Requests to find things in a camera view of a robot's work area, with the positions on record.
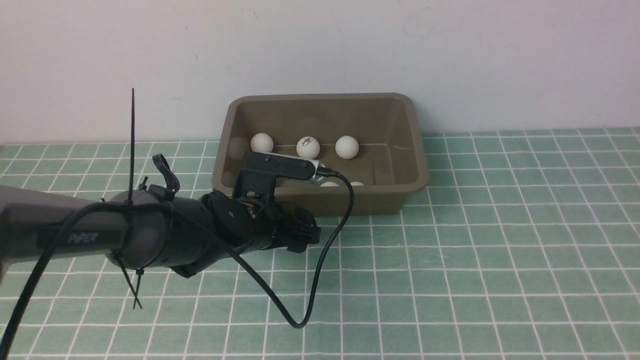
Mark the black cable tie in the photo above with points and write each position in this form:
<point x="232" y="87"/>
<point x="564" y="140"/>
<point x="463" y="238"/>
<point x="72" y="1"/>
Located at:
<point x="132" y="165"/>

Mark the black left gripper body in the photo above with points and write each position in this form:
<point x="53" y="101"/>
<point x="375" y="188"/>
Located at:
<point x="245" y="229"/>

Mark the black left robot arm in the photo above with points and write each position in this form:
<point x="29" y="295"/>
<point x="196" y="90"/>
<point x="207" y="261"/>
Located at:
<point x="187" y="236"/>

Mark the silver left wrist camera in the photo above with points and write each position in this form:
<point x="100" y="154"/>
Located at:
<point x="259" y="172"/>

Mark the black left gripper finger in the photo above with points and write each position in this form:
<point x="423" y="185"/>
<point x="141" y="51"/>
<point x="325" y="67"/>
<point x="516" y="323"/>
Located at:
<point x="301" y="230"/>

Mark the olive green plastic bin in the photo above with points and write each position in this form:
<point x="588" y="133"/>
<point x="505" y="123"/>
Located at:
<point x="391" y="162"/>

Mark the green checkered tablecloth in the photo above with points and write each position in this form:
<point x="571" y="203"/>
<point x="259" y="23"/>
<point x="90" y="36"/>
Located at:
<point x="523" y="246"/>

